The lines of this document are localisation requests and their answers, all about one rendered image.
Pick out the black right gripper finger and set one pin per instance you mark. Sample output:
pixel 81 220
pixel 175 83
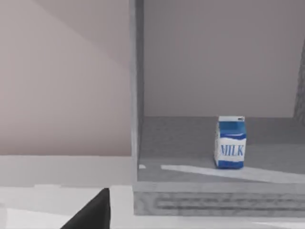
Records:
pixel 96 212

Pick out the grey cabinet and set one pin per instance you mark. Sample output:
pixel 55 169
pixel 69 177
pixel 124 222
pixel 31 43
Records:
pixel 214 198

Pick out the blue and white milk carton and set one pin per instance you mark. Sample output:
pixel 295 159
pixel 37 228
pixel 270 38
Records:
pixel 230 145

